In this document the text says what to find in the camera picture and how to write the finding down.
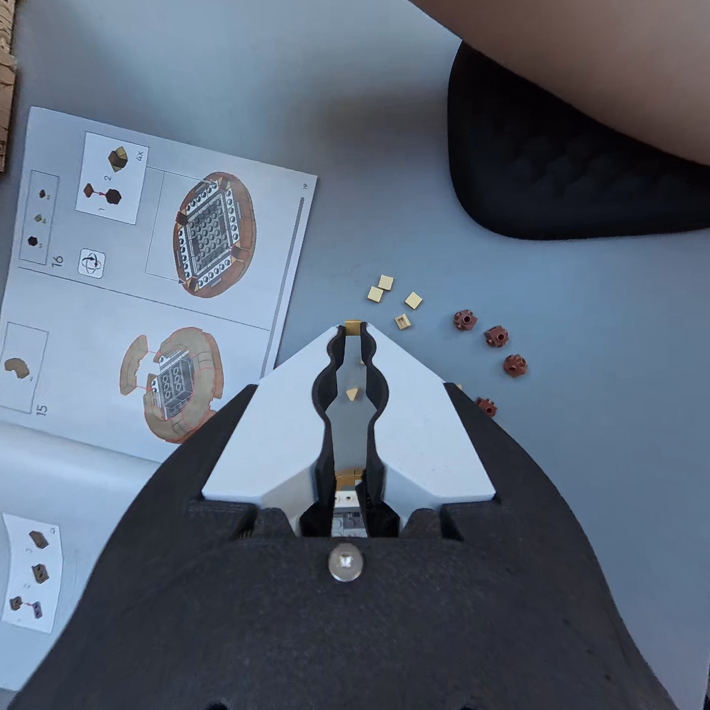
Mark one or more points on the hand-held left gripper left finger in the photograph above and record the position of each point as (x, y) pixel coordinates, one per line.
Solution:
(266, 438)

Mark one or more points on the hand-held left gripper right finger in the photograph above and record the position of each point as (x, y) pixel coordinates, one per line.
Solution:
(432, 438)

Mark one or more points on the round lego base model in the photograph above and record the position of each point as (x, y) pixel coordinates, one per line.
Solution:
(348, 499)

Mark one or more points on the gold lego tile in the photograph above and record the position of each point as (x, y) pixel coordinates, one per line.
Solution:
(353, 328)

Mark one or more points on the cluster of tan lego pieces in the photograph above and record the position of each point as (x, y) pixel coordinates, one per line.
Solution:
(413, 300)

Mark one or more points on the person's right forearm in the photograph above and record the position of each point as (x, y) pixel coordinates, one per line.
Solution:
(582, 50)

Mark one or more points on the reddish brown round lego piece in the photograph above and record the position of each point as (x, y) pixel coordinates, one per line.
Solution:
(515, 366)
(496, 336)
(486, 406)
(465, 320)

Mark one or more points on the open lego instruction booklet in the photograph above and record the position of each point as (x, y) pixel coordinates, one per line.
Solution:
(111, 310)

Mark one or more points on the black lego set box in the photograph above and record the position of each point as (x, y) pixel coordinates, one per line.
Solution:
(6, 83)

